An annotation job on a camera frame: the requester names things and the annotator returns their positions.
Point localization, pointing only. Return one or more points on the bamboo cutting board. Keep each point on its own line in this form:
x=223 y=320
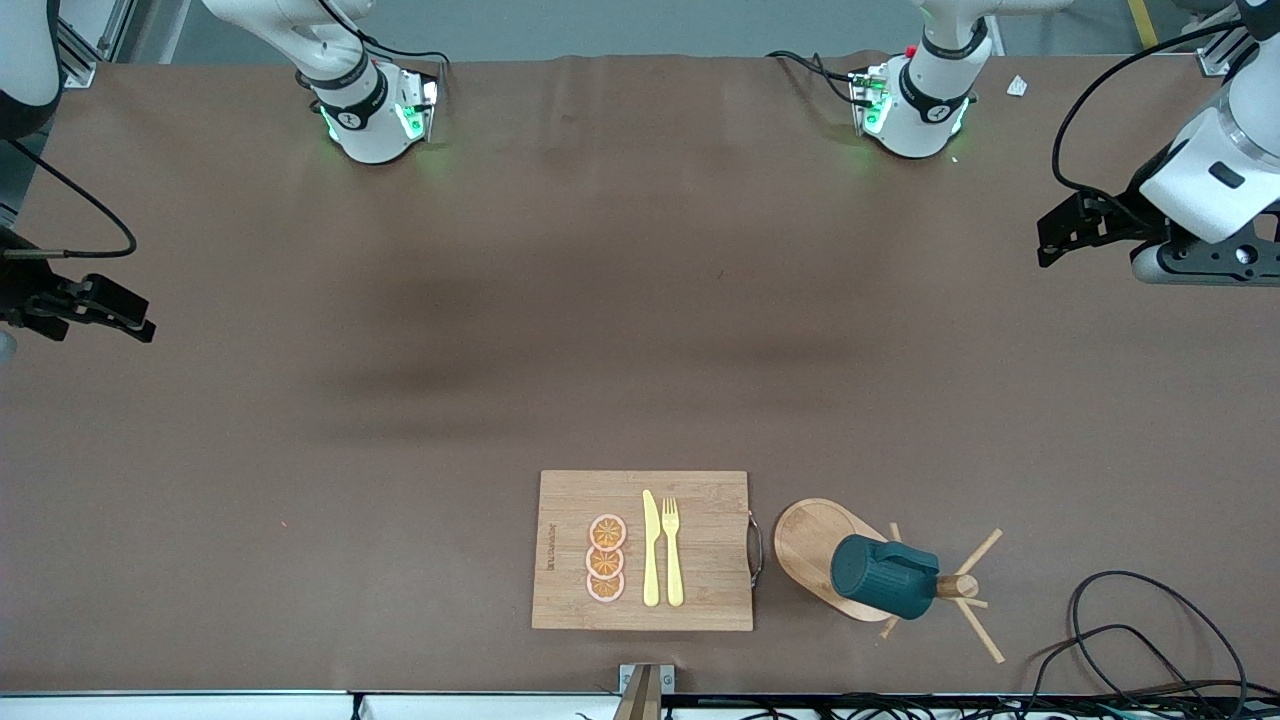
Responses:
x=710 y=560

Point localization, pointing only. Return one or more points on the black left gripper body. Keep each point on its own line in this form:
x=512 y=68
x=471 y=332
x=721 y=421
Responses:
x=1122 y=213

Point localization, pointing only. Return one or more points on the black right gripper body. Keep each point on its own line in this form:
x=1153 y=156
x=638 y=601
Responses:
x=22 y=292

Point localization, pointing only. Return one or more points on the orange fruit slice toy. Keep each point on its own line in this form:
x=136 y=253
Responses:
x=607 y=532
x=604 y=563
x=605 y=588

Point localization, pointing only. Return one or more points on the grey metal bracket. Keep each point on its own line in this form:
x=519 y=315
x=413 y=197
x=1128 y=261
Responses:
x=630 y=675

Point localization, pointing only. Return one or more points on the yellow plastic knife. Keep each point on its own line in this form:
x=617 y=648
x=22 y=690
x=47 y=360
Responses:
x=651 y=560

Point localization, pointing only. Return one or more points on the brown table mat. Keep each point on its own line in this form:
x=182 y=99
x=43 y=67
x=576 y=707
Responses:
x=400 y=450

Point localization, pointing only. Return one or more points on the yellow plastic fork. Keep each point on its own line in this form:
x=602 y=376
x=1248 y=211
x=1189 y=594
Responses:
x=673 y=570

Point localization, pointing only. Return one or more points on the wooden mug tree stand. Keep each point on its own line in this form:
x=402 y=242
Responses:
x=815 y=545

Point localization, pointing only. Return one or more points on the teal cup yellow inside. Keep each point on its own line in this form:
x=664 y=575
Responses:
x=880 y=578

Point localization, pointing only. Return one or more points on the white paper scrap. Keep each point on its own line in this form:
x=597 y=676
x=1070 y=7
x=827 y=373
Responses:
x=1017 y=86

